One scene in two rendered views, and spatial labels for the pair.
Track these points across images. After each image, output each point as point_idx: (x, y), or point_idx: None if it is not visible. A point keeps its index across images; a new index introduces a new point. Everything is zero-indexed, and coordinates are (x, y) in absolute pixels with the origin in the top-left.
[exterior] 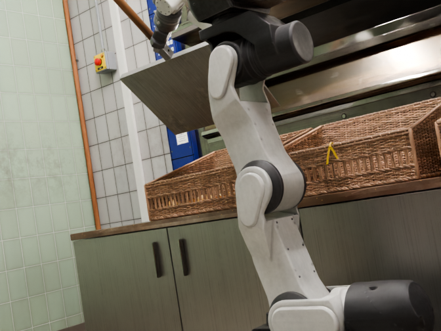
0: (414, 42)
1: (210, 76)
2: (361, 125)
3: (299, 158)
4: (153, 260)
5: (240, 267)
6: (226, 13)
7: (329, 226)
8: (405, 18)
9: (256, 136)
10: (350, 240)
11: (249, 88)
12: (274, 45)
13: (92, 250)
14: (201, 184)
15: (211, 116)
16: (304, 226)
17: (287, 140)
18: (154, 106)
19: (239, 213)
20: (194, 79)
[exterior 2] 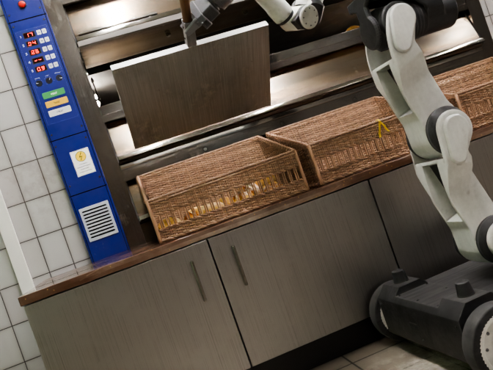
0: (329, 59)
1: (395, 30)
2: (307, 128)
3: (350, 137)
4: (191, 284)
5: (314, 253)
6: None
7: (400, 187)
8: (323, 39)
9: (436, 86)
10: (420, 195)
11: (378, 55)
12: (444, 6)
13: (71, 307)
14: (237, 183)
15: (195, 120)
16: (377, 193)
17: (271, 140)
18: (134, 110)
19: (450, 153)
20: (206, 73)
